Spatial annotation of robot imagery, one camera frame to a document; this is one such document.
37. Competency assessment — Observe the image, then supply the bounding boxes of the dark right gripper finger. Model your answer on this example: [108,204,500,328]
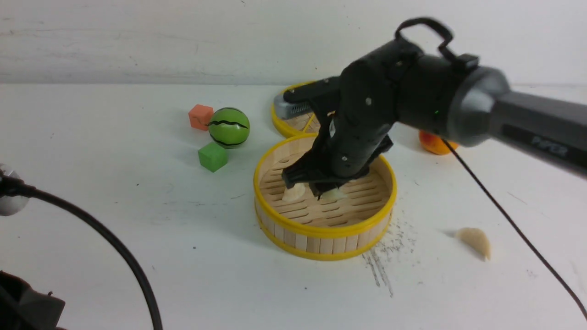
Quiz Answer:
[282,153,328,188]

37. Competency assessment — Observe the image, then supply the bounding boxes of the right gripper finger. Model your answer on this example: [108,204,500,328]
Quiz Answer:
[310,177,361,198]

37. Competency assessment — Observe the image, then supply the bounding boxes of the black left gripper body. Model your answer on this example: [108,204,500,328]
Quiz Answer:
[0,271,66,330]

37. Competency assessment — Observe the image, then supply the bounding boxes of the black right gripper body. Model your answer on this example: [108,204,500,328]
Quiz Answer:
[283,39,423,177]

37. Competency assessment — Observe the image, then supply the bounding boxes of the white toy dumpling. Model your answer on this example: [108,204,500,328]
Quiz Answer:
[319,187,348,203]

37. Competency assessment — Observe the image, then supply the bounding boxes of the pale yellow toy dumpling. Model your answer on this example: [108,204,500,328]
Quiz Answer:
[281,182,306,202]

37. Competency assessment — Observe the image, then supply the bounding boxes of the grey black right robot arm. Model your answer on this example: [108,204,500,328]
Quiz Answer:
[276,38,587,197]

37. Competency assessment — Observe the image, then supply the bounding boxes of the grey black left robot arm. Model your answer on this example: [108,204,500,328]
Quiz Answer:
[0,164,65,330]

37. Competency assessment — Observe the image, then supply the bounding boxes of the yellow rimmed bamboo steamer tray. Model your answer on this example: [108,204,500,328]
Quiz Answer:
[253,134,398,261]

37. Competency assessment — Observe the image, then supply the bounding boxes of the yellow rimmed bamboo steamer lid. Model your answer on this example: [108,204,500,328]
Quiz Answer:
[271,81,320,138]

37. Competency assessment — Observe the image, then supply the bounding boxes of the orange toy pear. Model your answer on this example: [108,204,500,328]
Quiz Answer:
[419,130,451,156]

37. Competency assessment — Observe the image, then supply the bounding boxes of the green striped toy ball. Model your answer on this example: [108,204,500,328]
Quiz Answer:
[208,107,251,149]

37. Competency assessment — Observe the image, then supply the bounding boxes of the green foam cube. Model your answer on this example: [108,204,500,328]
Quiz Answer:
[198,142,228,172]

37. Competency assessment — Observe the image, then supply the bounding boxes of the orange foam cube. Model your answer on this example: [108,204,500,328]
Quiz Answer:
[188,104,215,131]

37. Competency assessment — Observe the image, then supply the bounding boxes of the beige toy dumpling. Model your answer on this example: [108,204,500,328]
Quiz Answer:
[455,227,492,260]

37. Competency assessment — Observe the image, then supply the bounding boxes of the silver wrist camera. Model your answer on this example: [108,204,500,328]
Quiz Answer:
[273,94,314,121]

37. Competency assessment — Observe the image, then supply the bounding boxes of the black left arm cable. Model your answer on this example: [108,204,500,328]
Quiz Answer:
[0,176,164,330]

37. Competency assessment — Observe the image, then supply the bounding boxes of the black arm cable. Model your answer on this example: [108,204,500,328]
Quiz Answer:
[394,17,587,321]
[0,176,164,330]

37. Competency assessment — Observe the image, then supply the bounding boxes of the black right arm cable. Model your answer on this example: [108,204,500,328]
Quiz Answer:
[394,17,587,321]

